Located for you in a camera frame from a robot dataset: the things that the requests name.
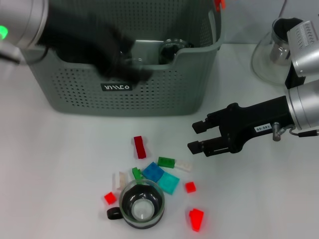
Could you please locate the long dark red brick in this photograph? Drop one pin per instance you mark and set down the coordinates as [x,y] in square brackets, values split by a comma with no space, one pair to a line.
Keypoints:
[140,148]

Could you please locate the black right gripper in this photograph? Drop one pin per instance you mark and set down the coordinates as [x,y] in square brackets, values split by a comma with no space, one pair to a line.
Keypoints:
[256,119]

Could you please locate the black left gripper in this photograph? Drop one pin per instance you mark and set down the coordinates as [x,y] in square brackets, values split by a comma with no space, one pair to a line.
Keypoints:
[87,35]

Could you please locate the small red toy brick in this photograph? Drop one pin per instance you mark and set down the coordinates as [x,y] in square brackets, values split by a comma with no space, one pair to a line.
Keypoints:
[110,198]
[190,187]

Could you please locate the teal square toy brick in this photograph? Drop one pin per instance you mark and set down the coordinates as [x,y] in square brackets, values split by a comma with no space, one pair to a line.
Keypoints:
[168,184]

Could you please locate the grey-green perforated storage basket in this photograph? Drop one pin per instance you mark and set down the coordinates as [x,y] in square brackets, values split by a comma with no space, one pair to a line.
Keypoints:
[162,99]

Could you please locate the small green toy brick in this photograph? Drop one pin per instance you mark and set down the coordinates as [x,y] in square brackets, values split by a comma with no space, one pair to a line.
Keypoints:
[136,173]

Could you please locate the blue square toy brick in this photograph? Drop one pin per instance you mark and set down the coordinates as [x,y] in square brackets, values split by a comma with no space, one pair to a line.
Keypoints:
[152,171]

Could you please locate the red sloped toy brick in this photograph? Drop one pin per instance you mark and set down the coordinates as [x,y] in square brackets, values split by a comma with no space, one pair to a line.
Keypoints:
[196,219]

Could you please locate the translucent white toy brick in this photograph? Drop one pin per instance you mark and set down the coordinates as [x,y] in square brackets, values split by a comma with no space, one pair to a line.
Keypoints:
[122,179]

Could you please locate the glass jar dark lid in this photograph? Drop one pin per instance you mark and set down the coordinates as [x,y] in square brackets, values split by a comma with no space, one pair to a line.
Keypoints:
[142,209]

